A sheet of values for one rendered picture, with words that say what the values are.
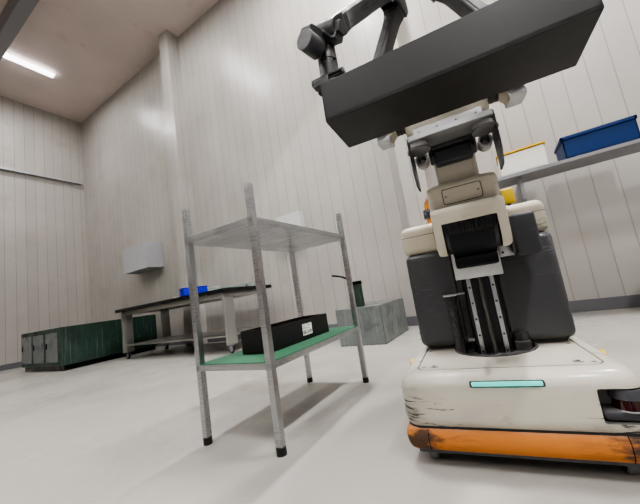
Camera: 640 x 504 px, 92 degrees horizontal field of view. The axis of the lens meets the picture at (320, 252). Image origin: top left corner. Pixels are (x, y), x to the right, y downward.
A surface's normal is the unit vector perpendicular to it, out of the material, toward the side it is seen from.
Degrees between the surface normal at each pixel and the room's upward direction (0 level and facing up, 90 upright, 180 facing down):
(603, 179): 90
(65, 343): 90
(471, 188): 98
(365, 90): 88
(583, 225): 90
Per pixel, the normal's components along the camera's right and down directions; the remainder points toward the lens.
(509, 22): -0.43, -0.09
